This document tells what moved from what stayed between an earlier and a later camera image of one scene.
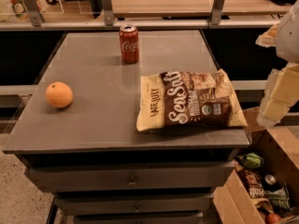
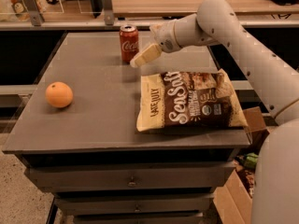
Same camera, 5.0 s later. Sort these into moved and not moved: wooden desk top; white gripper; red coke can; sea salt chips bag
Moved: white gripper
Not moved: red coke can; wooden desk top; sea salt chips bag
